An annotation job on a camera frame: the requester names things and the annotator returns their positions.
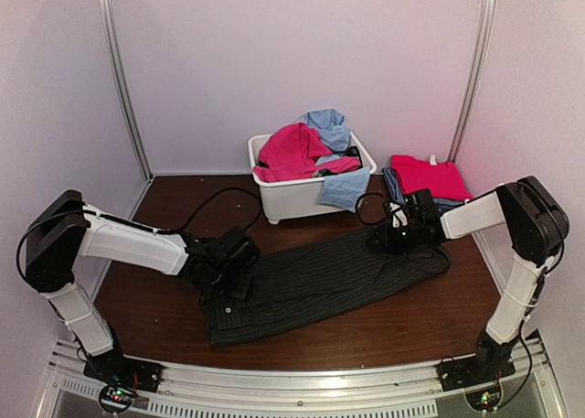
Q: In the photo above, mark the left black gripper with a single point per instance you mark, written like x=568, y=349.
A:
x=241, y=292

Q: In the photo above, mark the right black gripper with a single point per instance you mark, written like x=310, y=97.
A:
x=387, y=241

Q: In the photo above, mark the red t-shirt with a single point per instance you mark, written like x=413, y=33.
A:
x=443, y=180

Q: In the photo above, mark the black striped shirt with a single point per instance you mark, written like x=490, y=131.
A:
x=300, y=286

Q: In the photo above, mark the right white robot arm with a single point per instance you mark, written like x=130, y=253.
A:
x=537, y=227

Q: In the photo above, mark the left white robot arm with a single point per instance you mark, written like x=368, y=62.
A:
x=70, y=228

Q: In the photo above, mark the white plastic laundry bin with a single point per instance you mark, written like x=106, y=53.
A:
x=297, y=198

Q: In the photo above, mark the folded blue checkered shirt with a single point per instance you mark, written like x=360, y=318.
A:
x=398, y=196

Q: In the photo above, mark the light blue shirt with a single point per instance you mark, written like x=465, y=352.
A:
x=346, y=175

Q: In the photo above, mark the pink garment in bin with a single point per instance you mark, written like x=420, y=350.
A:
x=293, y=153

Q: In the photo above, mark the left circuit board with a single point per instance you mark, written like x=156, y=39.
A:
x=116, y=399

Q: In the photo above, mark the circuit board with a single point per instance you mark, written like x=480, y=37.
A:
x=484, y=399
x=116, y=399

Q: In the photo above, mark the right circuit board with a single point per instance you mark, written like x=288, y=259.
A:
x=484, y=399

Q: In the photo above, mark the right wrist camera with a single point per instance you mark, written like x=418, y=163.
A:
x=397, y=214

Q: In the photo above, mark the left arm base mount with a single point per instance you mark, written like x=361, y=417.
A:
x=132, y=376

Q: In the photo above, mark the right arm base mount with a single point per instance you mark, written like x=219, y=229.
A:
x=455, y=374

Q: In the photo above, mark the front aluminium rail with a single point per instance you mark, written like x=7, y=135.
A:
x=409, y=390

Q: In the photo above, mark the right aluminium frame post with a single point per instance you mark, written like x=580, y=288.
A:
x=481, y=45

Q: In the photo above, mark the aluminium frame post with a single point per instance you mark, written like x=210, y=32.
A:
x=481, y=45
x=122, y=88

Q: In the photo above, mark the left aluminium frame post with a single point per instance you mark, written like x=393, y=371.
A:
x=122, y=88

